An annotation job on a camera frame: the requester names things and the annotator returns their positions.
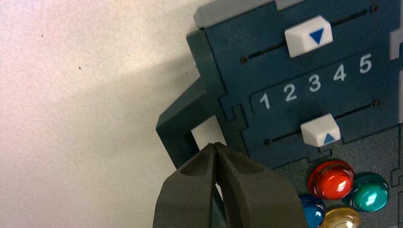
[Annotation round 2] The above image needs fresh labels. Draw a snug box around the yellow dome push button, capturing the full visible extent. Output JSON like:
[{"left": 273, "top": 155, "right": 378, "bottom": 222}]
[{"left": 319, "top": 206, "right": 361, "bottom": 228}]

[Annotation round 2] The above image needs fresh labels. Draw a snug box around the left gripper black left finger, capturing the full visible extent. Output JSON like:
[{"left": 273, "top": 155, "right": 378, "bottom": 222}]
[{"left": 153, "top": 143, "right": 218, "bottom": 228}]

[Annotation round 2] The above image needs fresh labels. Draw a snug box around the white slider knob up triangle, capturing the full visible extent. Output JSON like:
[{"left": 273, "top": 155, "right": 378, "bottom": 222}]
[{"left": 300, "top": 114, "right": 342, "bottom": 148}]

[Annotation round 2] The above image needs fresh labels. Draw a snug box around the white slider knob down triangle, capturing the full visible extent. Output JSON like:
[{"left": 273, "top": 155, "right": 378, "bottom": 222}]
[{"left": 284, "top": 15, "right": 334, "bottom": 58}]

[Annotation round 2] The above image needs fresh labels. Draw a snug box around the green dome push button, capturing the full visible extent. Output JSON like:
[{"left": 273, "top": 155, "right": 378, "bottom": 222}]
[{"left": 345, "top": 172, "right": 390, "bottom": 213}]

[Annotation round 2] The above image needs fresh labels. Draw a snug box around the blue dome push button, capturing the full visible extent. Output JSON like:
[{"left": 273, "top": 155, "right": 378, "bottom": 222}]
[{"left": 298, "top": 194, "right": 326, "bottom": 228}]

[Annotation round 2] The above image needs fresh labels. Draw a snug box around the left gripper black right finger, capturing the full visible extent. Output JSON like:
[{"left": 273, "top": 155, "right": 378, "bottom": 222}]
[{"left": 215, "top": 142, "right": 308, "bottom": 228}]

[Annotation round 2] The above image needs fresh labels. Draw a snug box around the red dome push button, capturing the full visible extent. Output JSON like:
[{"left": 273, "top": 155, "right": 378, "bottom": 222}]
[{"left": 307, "top": 159, "right": 355, "bottom": 201}]

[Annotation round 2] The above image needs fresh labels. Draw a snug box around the blue grey task board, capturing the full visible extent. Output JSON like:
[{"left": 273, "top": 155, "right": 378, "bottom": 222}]
[{"left": 155, "top": 0, "right": 403, "bottom": 228}]

